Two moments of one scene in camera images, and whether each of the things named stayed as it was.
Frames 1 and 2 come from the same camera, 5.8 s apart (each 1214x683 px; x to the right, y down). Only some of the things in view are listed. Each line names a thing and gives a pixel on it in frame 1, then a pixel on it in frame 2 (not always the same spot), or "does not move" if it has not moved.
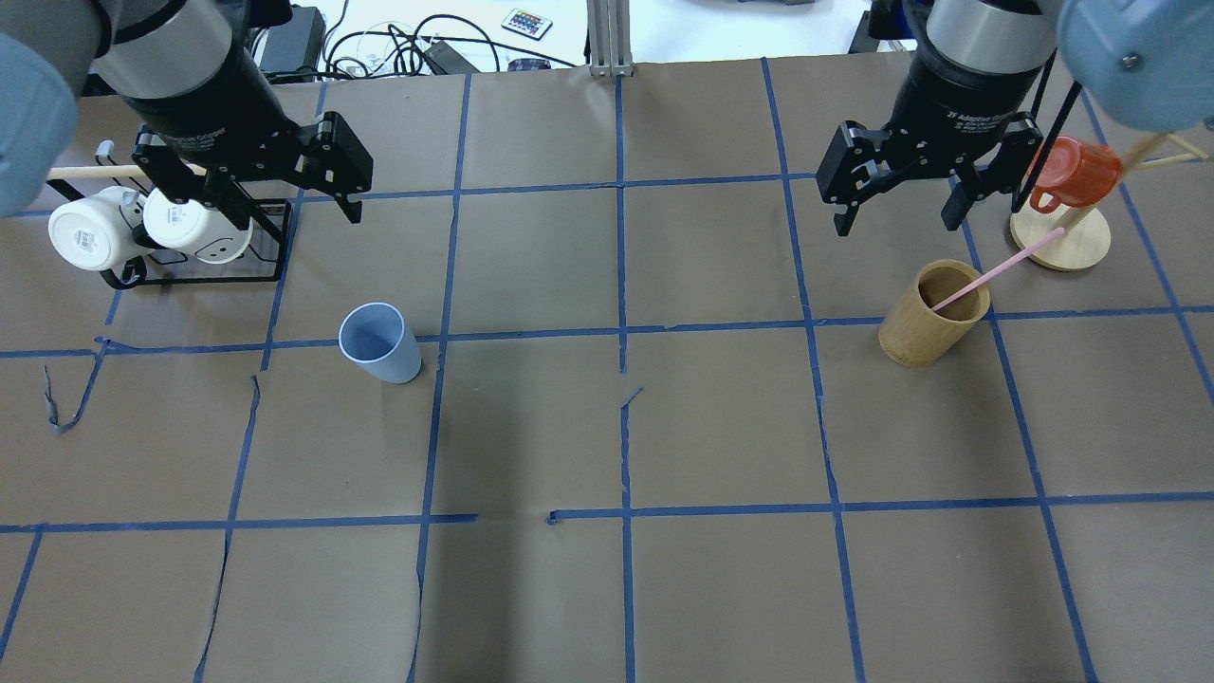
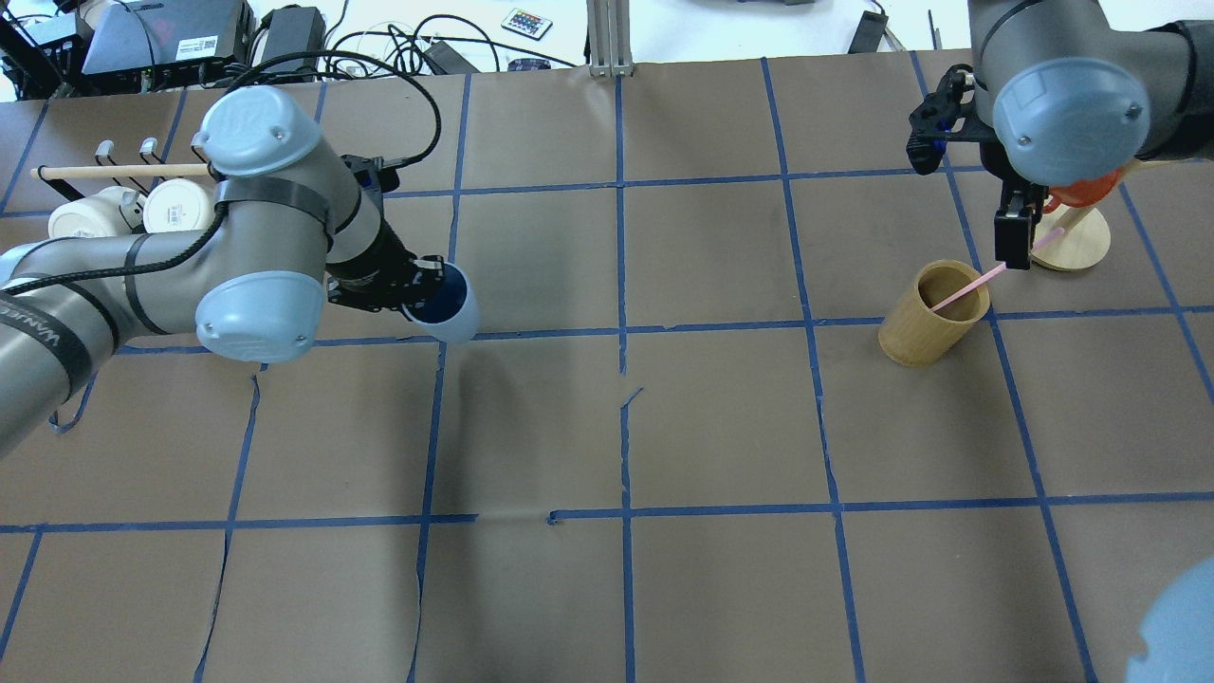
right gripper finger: (958, 205) to (1012, 239)
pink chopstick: (998, 270) does not move
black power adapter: (296, 44) does not move
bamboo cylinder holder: (912, 335) does not move
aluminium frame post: (610, 38) does not move
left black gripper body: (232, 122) to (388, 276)
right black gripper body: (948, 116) to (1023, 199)
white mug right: (191, 226) does not move
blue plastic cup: (377, 337) to (450, 311)
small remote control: (527, 24) does not move
